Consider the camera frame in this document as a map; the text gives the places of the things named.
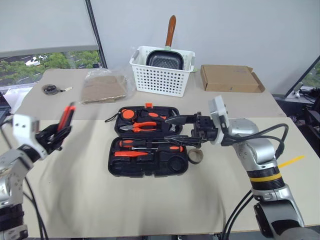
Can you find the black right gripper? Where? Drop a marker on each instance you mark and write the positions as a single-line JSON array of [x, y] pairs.
[[206, 127]]

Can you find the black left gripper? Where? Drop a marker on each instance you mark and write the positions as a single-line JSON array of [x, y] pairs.
[[48, 141]]

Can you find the orange black utility knife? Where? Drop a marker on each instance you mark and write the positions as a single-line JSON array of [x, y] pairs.
[[66, 115]]

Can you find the black orange screwdriver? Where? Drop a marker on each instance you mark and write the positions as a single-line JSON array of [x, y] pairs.
[[130, 143], [172, 148]]

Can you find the small orange tester screwdriver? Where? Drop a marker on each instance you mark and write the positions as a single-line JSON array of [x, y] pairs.
[[130, 153]]

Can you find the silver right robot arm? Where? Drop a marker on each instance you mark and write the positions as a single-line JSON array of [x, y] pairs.
[[262, 152]]

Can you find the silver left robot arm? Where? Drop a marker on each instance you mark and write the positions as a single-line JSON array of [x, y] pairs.
[[10, 162]]

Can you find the black plastic tool case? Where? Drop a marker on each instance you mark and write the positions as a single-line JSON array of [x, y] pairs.
[[150, 165]]

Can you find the grey tape roll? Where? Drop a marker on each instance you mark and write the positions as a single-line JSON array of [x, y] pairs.
[[196, 158]]

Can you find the claw hammer black orange grip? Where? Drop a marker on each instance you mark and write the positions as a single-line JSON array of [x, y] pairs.
[[152, 115]]

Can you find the round black keyring gadget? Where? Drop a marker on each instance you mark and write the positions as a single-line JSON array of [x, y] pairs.
[[49, 89]]

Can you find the small white tag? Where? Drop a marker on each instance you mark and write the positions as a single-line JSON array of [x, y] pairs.
[[68, 88]]

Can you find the white perforated plastic basket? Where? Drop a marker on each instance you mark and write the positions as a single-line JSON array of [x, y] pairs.
[[160, 80]]

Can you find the orange black tape measure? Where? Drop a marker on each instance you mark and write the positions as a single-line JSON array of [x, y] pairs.
[[128, 114]]

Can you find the dark laptop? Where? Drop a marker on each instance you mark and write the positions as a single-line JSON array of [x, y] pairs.
[[4, 105]]

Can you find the clear bag with brown cardboard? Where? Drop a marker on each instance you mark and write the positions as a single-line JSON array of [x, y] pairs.
[[103, 90]]

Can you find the brown cardboard box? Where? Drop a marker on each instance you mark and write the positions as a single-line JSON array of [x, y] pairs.
[[228, 77]]

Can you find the grey roller blind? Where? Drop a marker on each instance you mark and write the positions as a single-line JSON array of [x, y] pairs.
[[45, 25]]

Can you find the yellow strip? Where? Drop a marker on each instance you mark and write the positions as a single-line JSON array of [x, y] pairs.
[[291, 161]]

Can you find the grey cylindrical device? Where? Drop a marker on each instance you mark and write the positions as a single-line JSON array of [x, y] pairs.
[[298, 86]]

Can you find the dark cluttered side desk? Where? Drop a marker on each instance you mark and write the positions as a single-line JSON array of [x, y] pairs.
[[308, 110]]

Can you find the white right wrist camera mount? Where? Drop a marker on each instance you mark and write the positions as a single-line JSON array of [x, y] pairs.
[[217, 107]]

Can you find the black window frame post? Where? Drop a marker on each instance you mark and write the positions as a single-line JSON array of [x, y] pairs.
[[96, 35], [310, 71]]

